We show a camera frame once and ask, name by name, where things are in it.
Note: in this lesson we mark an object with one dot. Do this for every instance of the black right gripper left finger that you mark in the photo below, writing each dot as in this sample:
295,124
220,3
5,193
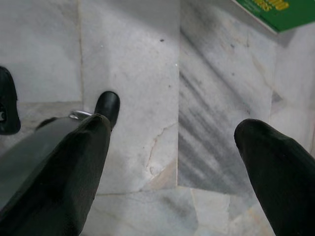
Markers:
56,172

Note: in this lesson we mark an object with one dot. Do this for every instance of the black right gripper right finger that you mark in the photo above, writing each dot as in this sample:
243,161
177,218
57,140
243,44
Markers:
283,177

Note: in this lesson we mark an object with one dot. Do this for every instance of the black robot foot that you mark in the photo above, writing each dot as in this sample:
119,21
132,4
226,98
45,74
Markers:
8,98

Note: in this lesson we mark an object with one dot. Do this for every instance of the green and white cardboard box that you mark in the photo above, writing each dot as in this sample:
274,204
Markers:
290,17

